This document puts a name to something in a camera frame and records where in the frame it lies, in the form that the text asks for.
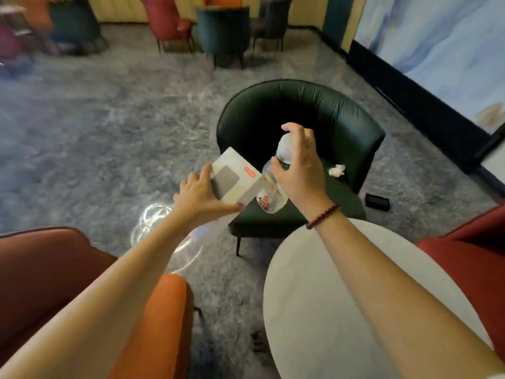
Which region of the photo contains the white product box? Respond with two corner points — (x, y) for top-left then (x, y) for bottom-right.
(209, 147), (271, 206)

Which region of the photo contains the person's left hand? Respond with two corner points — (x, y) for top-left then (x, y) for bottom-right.
(172, 163), (245, 233)

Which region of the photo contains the dark green armchair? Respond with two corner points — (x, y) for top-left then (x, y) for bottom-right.
(216, 79), (387, 257)

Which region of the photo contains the orange armchair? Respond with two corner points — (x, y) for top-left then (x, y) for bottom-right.
(0, 226), (195, 379)

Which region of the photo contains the small black tray box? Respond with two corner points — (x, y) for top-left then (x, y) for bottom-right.
(365, 193), (391, 212)

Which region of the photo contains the person's right hand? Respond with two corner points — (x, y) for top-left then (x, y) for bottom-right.
(269, 122), (336, 220)

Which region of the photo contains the framed wall painting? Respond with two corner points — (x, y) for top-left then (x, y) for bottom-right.
(355, 0), (505, 135)

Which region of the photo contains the white round table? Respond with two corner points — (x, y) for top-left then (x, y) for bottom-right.
(263, 218), (494, 379)

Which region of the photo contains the green lounge chair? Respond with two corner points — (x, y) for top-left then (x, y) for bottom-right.
(47, 0), (109, 56)

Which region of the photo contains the clear plastic water bottle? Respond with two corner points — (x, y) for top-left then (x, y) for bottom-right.
(256, 132), (295, 214)

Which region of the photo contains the dark grey lounge chair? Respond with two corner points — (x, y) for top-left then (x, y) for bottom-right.
(250, 0), (295, 52)

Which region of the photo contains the red bead bracelet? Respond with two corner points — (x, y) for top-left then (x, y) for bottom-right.
(306, 204), (341, 230)

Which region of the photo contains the person's right forearm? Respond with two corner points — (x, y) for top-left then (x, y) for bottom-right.
(315, 211), (505, 379)

